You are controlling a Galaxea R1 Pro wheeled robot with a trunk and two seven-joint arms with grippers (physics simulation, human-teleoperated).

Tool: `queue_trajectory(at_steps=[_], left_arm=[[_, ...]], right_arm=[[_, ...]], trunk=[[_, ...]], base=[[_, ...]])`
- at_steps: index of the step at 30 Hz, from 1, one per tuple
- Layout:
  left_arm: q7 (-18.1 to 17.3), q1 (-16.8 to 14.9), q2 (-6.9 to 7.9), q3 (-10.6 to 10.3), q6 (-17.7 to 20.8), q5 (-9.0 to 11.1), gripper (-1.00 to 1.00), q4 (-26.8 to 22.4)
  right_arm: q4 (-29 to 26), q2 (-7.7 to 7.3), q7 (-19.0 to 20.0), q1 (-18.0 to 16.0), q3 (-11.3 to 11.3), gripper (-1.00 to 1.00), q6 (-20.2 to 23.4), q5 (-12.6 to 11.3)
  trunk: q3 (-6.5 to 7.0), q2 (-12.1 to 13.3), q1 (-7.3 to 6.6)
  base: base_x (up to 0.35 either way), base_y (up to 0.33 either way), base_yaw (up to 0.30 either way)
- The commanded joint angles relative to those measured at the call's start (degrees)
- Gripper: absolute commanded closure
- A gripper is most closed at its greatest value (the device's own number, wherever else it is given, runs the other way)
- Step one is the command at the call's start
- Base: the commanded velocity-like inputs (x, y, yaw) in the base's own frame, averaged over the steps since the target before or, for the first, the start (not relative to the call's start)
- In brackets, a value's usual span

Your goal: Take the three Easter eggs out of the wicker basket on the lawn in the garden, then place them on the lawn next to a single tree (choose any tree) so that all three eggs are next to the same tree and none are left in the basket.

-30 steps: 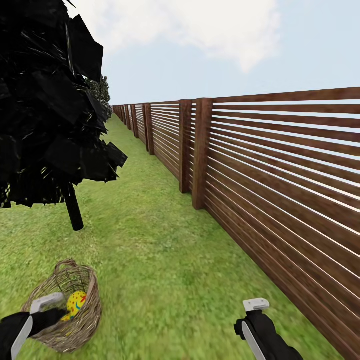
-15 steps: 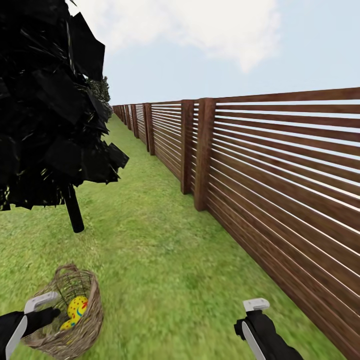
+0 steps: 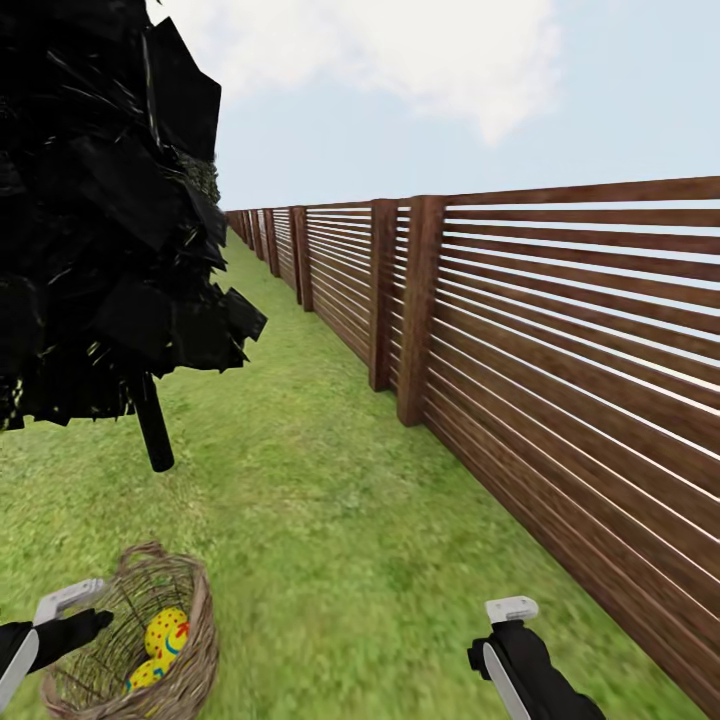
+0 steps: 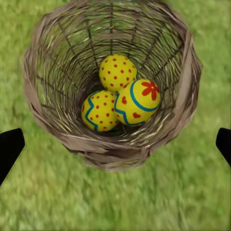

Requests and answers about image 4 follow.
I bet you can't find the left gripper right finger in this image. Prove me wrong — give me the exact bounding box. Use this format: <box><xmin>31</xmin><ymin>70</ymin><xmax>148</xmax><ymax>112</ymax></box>
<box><xmin>216</xmin><ymin>128</ymin><xmax>231</xmax><ymax>166</ymax></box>

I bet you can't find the easter egg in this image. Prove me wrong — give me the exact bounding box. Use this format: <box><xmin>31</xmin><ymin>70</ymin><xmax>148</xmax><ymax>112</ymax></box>
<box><xmin>98</xmin><ymin>53</ymin><xmax>138</xmax><ymax>94</ymax></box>
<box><xmin>80</xmin><ymin>89</ymin><xmax>120</xmax><ymax>133</ymax></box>
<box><xmin>114</xmin><ymin>78</ymin><xmax>161</xmax><ymax>127</ymax></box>

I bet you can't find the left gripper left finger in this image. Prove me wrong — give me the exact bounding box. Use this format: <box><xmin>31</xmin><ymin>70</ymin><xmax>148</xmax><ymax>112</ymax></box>
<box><xmin>0</xmin><ymin>128</ymin><xmax>25</xmax><ymax>185</ymax></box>

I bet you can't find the wicker basket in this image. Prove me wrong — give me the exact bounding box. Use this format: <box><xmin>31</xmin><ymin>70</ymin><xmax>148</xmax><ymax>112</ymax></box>
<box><xmin>22</xmin><ymin>0</ymin><xmax>204</xmax><ymax>173</ymax></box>

